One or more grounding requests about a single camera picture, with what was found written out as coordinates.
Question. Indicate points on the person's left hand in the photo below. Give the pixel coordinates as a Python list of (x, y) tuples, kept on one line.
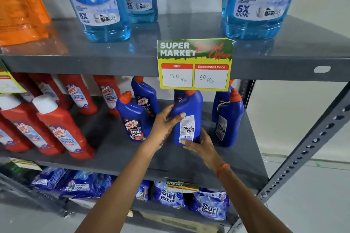
[(161, 129)]

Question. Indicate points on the person's right hand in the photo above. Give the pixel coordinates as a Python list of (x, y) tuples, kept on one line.
[(205, 151)]

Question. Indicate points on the blue Harpic bottle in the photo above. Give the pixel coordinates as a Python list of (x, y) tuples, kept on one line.
[(232, 115), (191, 104), (131, 112), (145, 90)]

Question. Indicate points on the grey metal shelf rack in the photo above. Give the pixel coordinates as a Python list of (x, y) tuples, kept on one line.
[(273, 60)]

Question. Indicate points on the person's left forearm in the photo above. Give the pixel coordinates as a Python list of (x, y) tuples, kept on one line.
[(123, 192)]

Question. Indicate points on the person's right forearm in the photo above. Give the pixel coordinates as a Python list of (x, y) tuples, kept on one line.
[(251, 208)]

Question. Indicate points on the row of red bottles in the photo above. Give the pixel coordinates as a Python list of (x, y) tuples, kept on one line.
[(54, 121)]

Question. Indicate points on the orange wristband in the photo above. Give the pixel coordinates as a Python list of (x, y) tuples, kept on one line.
[(222, 170)]

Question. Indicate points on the row of blue detergent packets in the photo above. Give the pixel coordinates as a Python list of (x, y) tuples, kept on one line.
[(169, 196)]

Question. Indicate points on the green yellow price tag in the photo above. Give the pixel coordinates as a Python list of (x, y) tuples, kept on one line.
[(9, 84), (195, 77)]

